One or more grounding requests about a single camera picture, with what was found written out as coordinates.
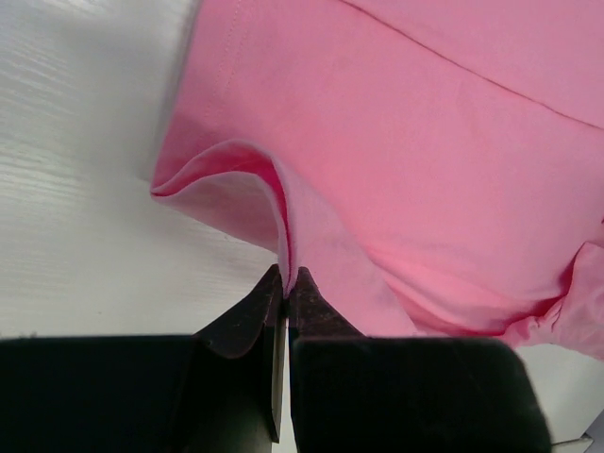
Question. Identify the light pink t-shirt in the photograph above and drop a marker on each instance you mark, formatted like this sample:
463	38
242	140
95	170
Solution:
437	165

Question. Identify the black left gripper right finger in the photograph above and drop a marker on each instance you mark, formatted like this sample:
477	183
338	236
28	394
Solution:
353	393

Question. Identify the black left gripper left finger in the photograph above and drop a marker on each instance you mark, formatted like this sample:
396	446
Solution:
217	390

